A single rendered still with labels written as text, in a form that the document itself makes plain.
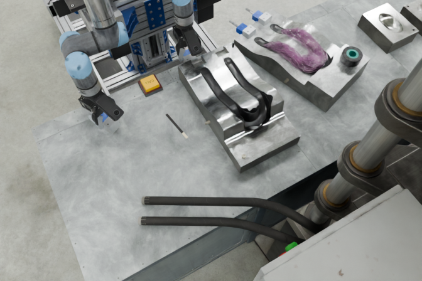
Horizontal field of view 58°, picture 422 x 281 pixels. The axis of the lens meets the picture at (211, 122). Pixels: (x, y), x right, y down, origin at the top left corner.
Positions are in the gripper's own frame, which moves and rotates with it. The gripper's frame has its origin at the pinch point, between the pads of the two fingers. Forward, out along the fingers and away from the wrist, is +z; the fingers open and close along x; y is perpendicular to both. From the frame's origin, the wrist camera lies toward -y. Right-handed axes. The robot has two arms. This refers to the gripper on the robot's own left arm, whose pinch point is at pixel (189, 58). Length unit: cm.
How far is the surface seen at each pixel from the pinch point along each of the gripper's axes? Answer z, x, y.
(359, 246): -63, 11, -97
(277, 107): -6.3, -17.1, -41.5
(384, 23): 0, -87, -22
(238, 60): -4.1, -16.2, -13.8
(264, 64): 1.2, -27.3, -16.8
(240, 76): -3.3, -13.0, -20.8
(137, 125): 4.5, 31.7, -18.2
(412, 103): -72, -8, -82
